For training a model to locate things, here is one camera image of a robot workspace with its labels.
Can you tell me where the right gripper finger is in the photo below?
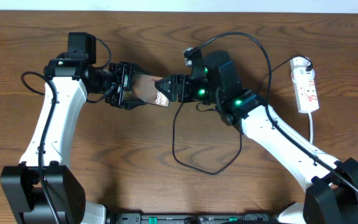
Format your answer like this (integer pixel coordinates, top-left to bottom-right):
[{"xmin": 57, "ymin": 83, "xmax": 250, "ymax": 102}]
[
  {"xmin": 155, "ymin": 75, "xmax": 176, "ymax": 91},
  {"xmin": 159, "ymin": 90, "xmax": 178, "ymax": 102}
]

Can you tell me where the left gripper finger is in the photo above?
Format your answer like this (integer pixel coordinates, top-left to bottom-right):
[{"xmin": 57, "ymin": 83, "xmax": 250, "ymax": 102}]
[
  {"xmin": 124, "ymin": 100, "xmax": 146, "ymax": 110},
  {"xmin": 132, "ymin": 63, "xmax": 150, "ymax": 75}
]

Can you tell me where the black USB charging cable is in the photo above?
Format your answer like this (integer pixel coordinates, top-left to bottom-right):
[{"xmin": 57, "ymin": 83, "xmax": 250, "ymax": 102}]
[{"xmin": 172, "ymin": 55, "xmax": 314, "ymax": 176}]

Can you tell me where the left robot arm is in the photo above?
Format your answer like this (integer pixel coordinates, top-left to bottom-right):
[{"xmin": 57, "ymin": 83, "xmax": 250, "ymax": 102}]
[{"xmin": 0, "ymin": 32, "xmax": 143, "ymax": 223}]

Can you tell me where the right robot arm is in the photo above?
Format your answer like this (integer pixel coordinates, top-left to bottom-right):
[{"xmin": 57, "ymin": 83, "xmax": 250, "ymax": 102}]
[{"xmin": 155, "ymin": 51, "xmax": 358, "ymax": 223}]

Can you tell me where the white power strip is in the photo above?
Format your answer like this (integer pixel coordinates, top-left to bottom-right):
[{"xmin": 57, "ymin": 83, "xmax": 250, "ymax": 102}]
[{"xmin": 291, "ymin": 67, "xmax": 319, "ymax": 114}]

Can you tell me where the white power strip cord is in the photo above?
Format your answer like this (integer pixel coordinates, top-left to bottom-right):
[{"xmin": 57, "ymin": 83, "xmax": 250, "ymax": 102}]
[{"xmin": 307, "ymin": 112, "xmax": 314, "ymax": 144}]

